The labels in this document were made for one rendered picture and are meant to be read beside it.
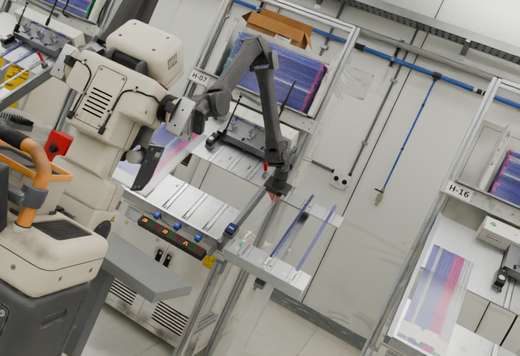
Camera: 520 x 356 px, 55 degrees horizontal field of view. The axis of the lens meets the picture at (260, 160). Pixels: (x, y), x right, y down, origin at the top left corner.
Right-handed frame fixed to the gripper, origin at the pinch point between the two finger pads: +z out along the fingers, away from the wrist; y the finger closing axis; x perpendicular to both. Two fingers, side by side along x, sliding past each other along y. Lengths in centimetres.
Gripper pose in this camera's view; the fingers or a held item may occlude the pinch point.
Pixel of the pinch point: (275, 200)
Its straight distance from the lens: 212.8
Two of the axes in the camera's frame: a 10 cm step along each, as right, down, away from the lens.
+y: -8.7, -4.1, 2.6
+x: -4.7, 5.5, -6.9
